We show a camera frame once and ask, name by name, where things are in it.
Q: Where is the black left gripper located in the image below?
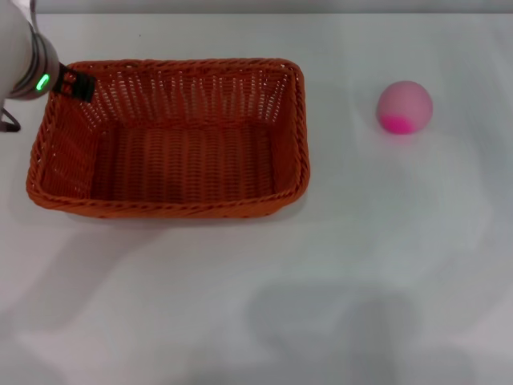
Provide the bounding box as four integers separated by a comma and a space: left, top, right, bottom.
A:
50, 63, 98, 103

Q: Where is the orange woven plastic basket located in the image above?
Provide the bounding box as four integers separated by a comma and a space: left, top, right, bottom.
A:
26, 58, 312, 220

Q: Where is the pink round peach toy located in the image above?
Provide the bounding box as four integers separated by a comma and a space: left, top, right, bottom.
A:
377, 79, 434, 135

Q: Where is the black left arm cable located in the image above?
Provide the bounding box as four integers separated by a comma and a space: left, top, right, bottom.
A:
0, 104, 22, 133

